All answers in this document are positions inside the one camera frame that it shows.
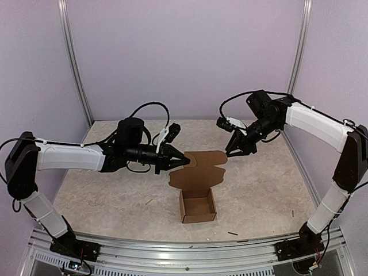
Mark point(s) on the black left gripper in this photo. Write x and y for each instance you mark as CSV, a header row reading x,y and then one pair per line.
x,y
164,158

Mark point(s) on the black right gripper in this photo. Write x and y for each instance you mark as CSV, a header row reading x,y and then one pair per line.
x,y
246,146

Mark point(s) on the brown cardboard box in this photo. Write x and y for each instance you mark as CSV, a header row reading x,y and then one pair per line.
x,y
195,181

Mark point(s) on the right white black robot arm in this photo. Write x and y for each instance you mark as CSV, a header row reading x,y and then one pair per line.
x,y
319,161

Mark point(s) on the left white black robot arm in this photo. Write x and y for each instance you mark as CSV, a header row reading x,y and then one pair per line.
x,y
129,143

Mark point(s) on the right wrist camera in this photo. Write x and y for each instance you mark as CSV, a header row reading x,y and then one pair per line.
x,y
230,124

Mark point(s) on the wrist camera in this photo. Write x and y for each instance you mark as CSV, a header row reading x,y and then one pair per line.
x,y
230,124
167,135

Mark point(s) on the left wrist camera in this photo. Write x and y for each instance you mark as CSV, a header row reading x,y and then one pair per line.
x,y
167,135

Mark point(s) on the right aluminium corner post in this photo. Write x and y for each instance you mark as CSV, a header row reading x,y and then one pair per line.
x,y
300,47

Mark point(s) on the aluminium corner post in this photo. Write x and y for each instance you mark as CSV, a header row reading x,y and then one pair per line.
x,y
67,33
300,47

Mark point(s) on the front aluminium frame rail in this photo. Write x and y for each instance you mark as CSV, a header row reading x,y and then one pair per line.
x,y
138,257

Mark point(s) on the left aluminium corner post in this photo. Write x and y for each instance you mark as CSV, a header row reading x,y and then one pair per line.
x,y
67,33

